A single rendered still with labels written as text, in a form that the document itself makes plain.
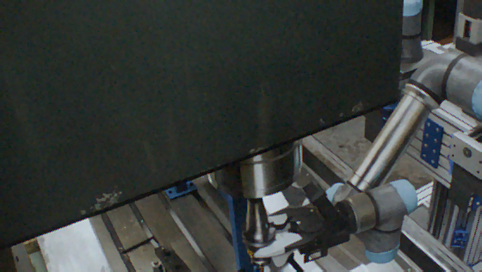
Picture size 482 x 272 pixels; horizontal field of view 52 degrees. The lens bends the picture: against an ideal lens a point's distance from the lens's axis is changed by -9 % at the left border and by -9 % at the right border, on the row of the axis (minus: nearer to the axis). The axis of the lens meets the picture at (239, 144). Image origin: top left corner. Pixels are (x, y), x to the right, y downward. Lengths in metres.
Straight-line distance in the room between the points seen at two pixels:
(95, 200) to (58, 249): 1.24
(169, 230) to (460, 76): 0.95
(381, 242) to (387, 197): 0.11
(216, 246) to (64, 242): 0.60
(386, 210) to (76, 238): 1.16
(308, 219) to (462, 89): 0.44
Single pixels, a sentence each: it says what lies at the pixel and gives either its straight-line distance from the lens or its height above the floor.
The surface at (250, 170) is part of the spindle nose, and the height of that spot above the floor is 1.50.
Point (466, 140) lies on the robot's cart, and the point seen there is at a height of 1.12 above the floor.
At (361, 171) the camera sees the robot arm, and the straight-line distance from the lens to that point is 1.22.
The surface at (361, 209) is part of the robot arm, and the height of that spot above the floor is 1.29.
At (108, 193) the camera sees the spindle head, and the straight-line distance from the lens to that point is 0.65.
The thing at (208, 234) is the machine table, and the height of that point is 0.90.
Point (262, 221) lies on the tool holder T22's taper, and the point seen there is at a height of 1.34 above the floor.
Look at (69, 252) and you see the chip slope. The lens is 1.88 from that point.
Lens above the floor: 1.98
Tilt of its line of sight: 34 degrees down
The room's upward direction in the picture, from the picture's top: 6 degrees counter-clockwise
